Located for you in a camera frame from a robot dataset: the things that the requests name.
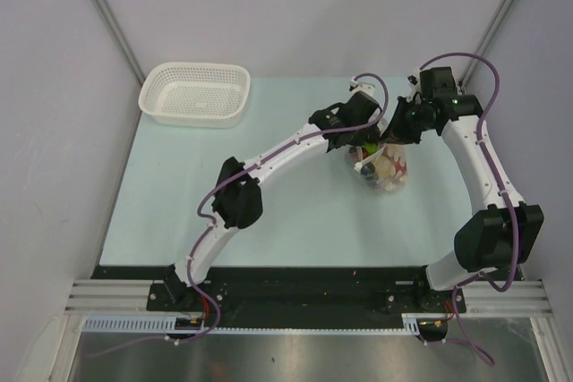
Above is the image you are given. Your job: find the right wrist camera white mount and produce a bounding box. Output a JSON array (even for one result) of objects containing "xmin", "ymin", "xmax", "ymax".
[{"xmin": 406, "ymin": 68, "xmax": 421, "ymax": 87}]

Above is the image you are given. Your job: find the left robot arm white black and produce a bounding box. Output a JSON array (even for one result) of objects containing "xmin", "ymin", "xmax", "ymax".
[{"xmin": 164, "ymin": 85, "xmax": 389, "ymax": 310}]

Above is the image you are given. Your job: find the clear polka dot zip bag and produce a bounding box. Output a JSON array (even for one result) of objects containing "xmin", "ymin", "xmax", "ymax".
[{"xmin": 346, "ymin": 143, "xmax": 408, "ymax": 194}]

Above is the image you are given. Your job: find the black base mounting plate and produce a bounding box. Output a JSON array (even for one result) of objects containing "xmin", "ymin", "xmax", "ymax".
[{"xmin": 91, "ymin": 266, "xmax": 466, "ymax": 331}]

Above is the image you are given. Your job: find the green fake pepper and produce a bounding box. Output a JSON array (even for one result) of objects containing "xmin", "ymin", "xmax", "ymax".
[{"xmin": 363, "ymin": 143, "xmax": 379, "ymax": 155}]

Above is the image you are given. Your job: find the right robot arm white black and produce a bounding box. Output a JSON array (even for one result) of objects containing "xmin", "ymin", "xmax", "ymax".
[{"xmin": 382, "ymin": 67, "xmax": 544, "ymax": 311}]

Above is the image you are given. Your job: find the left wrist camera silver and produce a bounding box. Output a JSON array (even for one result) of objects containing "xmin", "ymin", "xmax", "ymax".
[{"xmin": 349, "ymin": 77, "xmax": 375, "ymax": 98}]

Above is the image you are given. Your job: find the red fake apple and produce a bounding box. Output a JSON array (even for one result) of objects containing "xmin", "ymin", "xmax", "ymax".
[{"xmin": 394, "ymin": 159, "xmax": 407, "ymax": 178}]

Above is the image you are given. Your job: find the white slotted cable duct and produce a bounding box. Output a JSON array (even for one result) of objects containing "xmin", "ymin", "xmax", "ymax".
[{"xmin": 82, "ymin": 316, "xmax": 204, "ymax": 334}]

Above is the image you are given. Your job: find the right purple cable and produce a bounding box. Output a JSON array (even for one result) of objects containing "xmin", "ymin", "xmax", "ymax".
[{"xmin": 420, "ymin": 51, "xmax": 523, "ymax": 366}]

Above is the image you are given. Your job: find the white perforated plastic basket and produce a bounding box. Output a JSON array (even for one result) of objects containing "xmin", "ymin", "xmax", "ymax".
[{"xmin": 138, "ymin": 62, "xmax": 251, "ymax": 129}]

